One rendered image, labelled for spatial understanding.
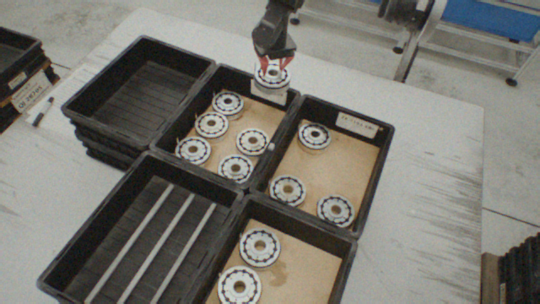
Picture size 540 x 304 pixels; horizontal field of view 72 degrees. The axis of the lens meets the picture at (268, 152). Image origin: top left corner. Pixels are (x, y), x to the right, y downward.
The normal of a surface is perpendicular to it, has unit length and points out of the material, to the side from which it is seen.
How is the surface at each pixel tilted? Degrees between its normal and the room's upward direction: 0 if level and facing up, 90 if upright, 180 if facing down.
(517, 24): 90
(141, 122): 0
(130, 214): 0
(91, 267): 0
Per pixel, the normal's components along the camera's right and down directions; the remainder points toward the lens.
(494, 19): -0.35, 0.74
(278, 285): 0.07, -0.59
